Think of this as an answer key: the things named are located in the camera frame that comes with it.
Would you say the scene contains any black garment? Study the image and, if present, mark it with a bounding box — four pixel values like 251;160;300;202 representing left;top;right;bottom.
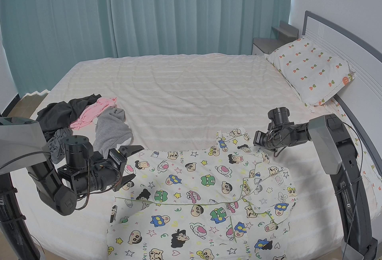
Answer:
36;93;103;142

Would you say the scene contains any light grey garment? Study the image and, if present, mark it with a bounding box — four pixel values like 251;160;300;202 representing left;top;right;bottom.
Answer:
93;107;134;158

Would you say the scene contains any bed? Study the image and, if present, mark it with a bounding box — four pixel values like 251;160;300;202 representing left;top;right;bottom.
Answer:
7;10;382;260

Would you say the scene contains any grey bedside table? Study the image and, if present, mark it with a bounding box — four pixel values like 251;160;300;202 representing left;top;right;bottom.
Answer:
253;20;299;55

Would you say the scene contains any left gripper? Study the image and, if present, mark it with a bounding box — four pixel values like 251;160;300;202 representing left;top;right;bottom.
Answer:
89;145;145;192

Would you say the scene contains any dark grey garment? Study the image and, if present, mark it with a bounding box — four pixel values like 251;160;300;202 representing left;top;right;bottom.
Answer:
45;128;74;164

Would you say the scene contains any blue-green curtain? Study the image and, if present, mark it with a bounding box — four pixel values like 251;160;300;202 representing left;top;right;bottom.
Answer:
108;0;295;57
0;0;116;99

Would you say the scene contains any white printed pyjama top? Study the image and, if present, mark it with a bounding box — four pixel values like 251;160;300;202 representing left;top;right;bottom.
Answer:
107;127;298;260

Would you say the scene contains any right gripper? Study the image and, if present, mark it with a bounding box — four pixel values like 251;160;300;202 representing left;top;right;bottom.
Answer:
253;130;271;148

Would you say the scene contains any pink garment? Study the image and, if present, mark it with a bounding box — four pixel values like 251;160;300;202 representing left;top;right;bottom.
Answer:
70;97;118;131

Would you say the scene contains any white printed pillow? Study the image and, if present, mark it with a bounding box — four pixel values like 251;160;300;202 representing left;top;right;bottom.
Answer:
265;36;356;113

